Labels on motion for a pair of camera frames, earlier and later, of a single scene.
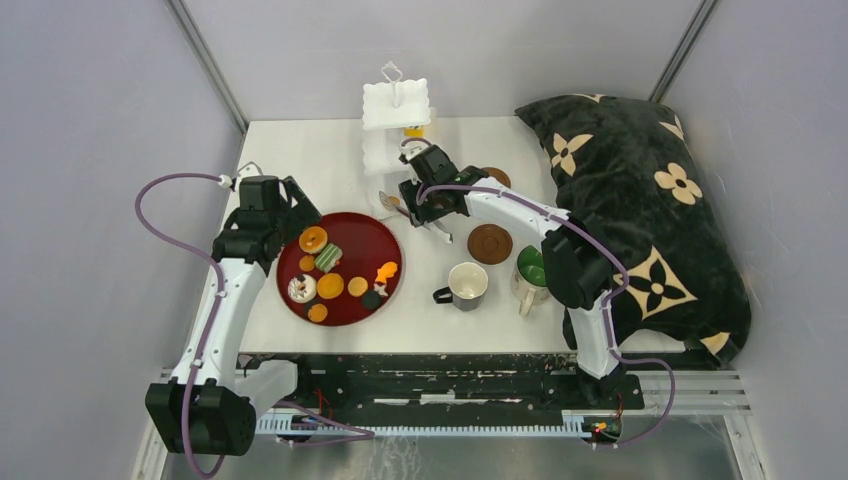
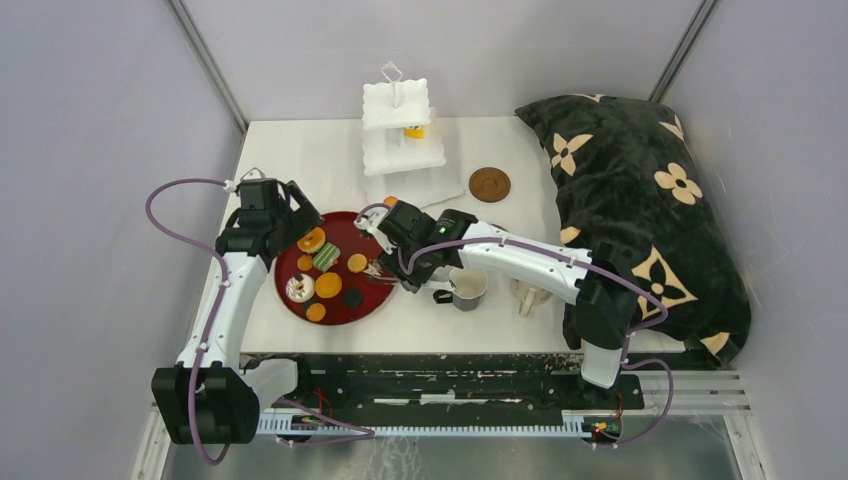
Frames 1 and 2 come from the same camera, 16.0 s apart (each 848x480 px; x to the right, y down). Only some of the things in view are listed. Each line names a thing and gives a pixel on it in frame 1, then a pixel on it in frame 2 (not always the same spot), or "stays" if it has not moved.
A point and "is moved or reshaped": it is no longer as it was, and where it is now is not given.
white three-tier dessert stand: (391, 108) stays
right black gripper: (418, 213) -> (390, 260)
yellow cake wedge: (414, 131) stays
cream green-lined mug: (528, 280) stays
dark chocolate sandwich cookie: (371, 300) -> (352, 298)
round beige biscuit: (357, 286) -> (357, 263)
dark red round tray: (342, 270) stays
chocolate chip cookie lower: (317, 312) stays
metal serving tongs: (393, 203) is moved or reshaped
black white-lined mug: (467, 285) stays
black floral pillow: (625, 169) stays
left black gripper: (302, 215) stays
